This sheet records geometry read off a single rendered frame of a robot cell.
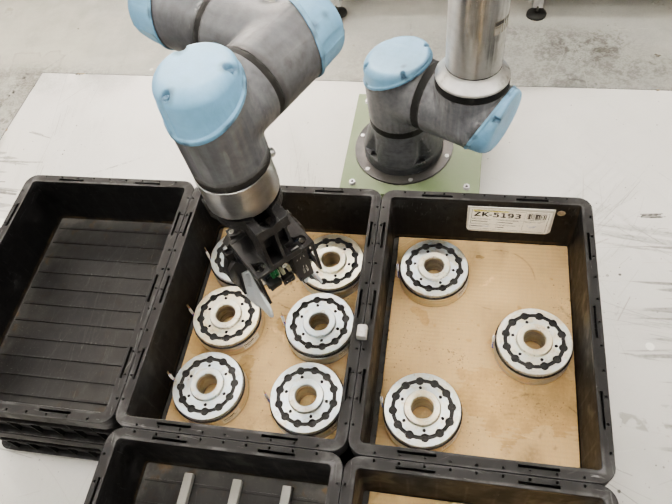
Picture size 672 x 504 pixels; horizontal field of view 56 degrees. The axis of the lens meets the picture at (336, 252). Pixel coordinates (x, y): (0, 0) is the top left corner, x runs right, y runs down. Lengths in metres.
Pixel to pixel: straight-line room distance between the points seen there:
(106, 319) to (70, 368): 0.09
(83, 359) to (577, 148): 0.99
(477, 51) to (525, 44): 1.76
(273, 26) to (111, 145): 0.98
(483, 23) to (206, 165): 0.51
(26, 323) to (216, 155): 0.66
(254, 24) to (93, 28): 2.68
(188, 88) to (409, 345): 0.55
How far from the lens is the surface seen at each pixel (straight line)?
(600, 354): 0.84
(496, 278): 0.99
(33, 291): 1.16
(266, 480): 0.89
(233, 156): 0.54
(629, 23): 2.87
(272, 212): 0.61
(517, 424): 0.89
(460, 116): 1.01
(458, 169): 1.21
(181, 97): 0.51
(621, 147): 1.37
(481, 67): 0.98
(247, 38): 0.57
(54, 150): 1.58
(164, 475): 0.93
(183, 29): 0.64
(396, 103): 1.08
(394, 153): 1.17
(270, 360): 0.94
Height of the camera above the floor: 1.67
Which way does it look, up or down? 55 degrees down
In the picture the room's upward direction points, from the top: 12 degrees counter-clockwise
